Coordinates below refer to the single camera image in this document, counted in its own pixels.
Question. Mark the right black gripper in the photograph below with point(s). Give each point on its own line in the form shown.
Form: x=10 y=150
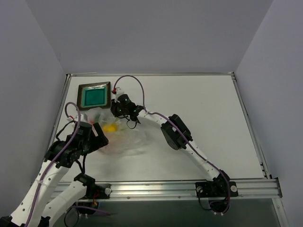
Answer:
x=116 y=109

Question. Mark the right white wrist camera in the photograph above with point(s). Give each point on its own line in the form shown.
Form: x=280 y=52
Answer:
x=117 y=92

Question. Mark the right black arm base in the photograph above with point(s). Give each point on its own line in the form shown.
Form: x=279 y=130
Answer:
x=215 y=196

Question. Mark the yellow fake lemon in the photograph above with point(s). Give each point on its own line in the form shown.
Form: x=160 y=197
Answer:
x=110 y=127

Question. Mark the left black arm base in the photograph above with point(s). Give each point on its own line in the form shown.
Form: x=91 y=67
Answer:
x=93 y=192

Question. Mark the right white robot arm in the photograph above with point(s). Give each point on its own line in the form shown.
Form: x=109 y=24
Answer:
x=175 y=132

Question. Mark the square teal brown-rimmed plate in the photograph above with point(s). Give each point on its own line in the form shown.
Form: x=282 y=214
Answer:
x=94 y=95

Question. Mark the translucent plastic bag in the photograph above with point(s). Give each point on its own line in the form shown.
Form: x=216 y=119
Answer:
x=126 y=140

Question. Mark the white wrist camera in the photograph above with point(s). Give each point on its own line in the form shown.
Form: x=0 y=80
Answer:
x=117 y=92
x=71 y=119

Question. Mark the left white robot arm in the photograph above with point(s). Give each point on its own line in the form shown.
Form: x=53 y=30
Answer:
x=37 y=209

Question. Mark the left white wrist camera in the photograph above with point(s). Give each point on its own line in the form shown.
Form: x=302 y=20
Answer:
x=71 y=119

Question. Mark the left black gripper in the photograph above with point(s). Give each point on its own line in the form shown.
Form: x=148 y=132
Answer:
x=100 y=136

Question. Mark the aluminium front rail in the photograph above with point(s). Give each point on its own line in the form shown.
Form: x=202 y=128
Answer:
x=185 y=190

